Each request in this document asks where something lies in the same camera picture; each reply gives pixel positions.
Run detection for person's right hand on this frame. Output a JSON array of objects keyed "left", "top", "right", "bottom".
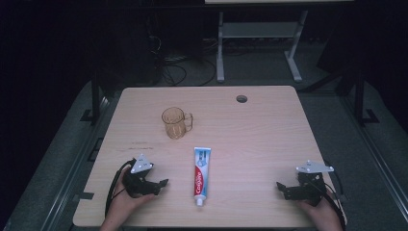
[{"left": 296, "top": 191, "right": 344, "bottom": 231}]

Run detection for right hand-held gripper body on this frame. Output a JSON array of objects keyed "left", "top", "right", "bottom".
[{"left": 286, "top": 160, "right": 335, "bottom": 207}]

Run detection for person's left hand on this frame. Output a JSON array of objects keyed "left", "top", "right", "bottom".
[{"left": 104, "top": 167, "right": 157, "bottom": 227}]

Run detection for clear amber glass mug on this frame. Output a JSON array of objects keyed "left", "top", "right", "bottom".
[{"left": 161, "top": 106, "right": 194, "bottom": 141}]

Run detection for white metal stand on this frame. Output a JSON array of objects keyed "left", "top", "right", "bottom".
[{"left": 215, "top": 10, "right": 310, "bottom": 85}]

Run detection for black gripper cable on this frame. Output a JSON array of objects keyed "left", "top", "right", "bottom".
[
  {"left": 104, "top": 159, "right": 138, "bottom": 219},
  {"left": 316, "top": 167, "right": 348, "bottom": 231}
]

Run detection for black cables on floor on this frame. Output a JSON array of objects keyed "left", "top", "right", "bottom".
[{"left": 145, "top": 15, "right": 219, "bottom": 88}]

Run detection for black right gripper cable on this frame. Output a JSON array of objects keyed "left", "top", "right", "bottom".
[{"left": 316, "top": 167, "right": 348, "bottom": 231}]

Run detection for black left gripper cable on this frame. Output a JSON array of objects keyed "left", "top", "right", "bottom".
[{"left": 104, "top": 159, "right": 138, "bottom": 219}]

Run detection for white red blue toothpaste tube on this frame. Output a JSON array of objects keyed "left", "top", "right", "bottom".
[{"left": 192, "top": 146, "right": 213, "bottom": 208}]

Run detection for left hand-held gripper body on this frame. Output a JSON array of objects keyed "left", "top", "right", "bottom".
[{"left": 122, "top": 153, "right": 163, "bottom": 198}]

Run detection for black metal stand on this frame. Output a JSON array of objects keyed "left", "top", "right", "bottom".
[
  {"left": 80, "top": 71, "right": 109, "bottom": 127},
  {"left": 351, "top": 68, "right": 381, "bottom": 128}
]

